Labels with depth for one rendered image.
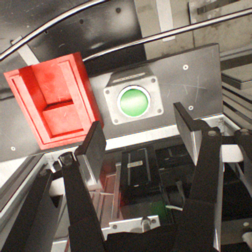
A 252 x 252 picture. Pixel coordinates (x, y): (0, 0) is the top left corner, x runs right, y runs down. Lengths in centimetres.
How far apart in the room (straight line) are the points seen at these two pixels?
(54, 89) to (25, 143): 15
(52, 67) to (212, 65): 30
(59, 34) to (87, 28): 9
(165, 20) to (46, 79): 29
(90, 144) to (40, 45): 53
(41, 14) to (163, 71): 41
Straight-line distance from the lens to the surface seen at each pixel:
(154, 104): 29
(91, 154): 17
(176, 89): 41
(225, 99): 53
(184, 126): 17
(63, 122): 40
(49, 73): 42
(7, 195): 41
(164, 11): 50
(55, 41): 66
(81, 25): 64
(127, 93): 27
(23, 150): 52
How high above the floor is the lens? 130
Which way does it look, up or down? 66 degrees down
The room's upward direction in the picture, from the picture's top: 177 degrees counter-clockwise
